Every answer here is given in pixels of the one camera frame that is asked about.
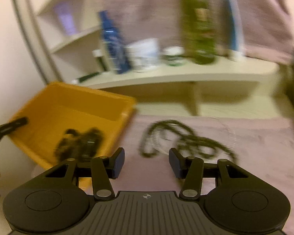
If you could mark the orange plastic tray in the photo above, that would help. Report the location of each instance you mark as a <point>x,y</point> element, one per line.
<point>61,106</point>

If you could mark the pink towel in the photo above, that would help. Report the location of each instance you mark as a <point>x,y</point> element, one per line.
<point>255,28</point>

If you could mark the small green-label jar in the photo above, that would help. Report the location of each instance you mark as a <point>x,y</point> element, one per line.
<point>174,55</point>

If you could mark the blue white bottle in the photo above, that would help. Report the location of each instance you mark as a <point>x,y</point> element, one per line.
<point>233,30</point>

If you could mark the dark green tube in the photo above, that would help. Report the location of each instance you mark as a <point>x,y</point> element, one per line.
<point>85,78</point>

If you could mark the white corner shelf unit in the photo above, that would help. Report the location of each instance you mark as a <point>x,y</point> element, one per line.
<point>225,88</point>

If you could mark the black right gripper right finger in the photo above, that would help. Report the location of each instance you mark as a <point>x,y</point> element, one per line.
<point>190,170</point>

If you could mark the lavender lotion tube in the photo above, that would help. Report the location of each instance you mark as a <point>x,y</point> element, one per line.
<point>64,14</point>

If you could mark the white cream jar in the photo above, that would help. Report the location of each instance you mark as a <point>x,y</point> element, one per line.
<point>144,55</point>

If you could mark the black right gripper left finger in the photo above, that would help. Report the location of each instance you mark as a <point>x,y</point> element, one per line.
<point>103,169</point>

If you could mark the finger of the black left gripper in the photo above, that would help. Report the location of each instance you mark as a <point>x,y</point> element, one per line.
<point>8,128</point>

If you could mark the blue spray bottle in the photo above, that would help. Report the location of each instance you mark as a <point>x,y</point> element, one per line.
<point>114,45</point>

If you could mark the white-capped lip balm stick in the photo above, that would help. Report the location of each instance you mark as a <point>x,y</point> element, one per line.
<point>97,54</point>

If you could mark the green oil bottle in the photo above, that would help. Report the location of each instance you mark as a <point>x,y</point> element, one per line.
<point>198,24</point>

